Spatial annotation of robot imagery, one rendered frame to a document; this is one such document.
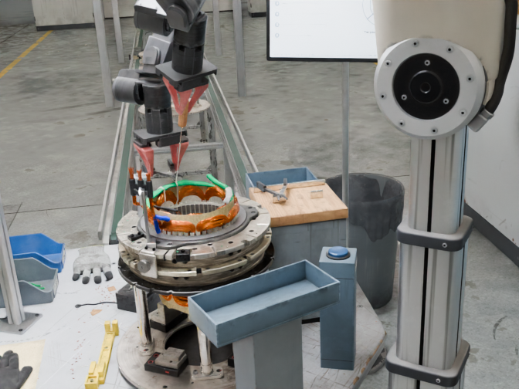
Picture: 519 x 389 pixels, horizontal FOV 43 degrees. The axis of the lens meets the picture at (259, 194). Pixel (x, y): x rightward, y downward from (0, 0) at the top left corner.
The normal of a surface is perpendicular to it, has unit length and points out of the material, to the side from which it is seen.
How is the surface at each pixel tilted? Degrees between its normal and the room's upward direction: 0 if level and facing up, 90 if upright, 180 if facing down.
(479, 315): 0
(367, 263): 93
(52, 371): 0
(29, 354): 0
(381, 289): 93
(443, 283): 90
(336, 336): 90
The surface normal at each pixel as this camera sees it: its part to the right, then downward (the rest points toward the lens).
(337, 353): -0.20, 0.36
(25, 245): 0.16, 0.30
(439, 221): -0.47, 0.34
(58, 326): -0.04, -0.93
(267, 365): 0.51, 0.29
